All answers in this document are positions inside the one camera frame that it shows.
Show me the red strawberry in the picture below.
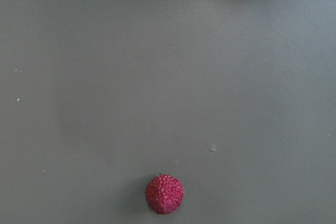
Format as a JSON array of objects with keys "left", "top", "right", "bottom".
[{"left": 145, "top": 174, "right": 184, "bottom": 215}]

